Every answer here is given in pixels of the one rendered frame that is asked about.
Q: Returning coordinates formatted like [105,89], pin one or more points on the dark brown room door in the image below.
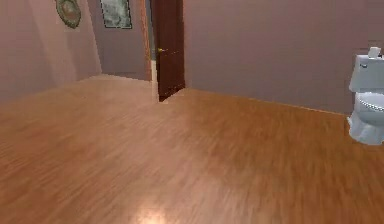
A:
[170,46]

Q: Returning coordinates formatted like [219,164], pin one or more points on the brass door knob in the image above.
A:
[160,50]

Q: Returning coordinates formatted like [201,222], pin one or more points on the white toilet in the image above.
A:
[368,100]

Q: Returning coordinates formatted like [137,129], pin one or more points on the white box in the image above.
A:
[374,52]

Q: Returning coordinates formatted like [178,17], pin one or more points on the rectangular framed wall picture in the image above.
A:
[116,12]

